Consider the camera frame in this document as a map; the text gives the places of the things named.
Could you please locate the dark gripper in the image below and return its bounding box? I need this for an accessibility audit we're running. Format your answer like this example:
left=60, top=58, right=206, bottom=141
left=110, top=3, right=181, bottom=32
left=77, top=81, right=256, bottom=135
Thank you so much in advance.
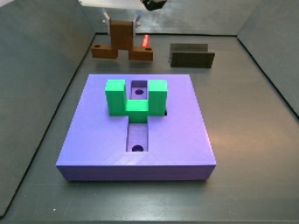
left=101, top=0, right=166, bottom=33

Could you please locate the brown T-shaped block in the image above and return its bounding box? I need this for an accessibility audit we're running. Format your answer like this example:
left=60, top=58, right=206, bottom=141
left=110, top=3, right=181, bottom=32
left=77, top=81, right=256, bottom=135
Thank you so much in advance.
left=90, top=20, right=153, bottom=61

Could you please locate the purple base board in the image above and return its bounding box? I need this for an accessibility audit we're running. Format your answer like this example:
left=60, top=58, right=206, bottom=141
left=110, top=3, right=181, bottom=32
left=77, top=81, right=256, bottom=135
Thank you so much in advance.
left=56, top=74, right=216, bottom=181

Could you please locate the red peg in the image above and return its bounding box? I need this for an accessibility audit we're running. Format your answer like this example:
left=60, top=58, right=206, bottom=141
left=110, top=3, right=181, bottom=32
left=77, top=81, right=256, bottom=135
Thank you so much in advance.
left=141, top=34, right=149, bottom=48

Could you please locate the green U-shaped block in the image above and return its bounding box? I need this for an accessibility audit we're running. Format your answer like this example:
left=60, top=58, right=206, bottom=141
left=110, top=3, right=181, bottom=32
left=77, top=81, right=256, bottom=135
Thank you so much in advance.
left=105, top=80, right=168, bottom=123

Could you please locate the black angle bracket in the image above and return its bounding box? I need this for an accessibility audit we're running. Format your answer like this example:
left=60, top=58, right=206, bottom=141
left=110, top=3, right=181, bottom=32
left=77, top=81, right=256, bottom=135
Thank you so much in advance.
left=169, top=43, right=214, bottom=68

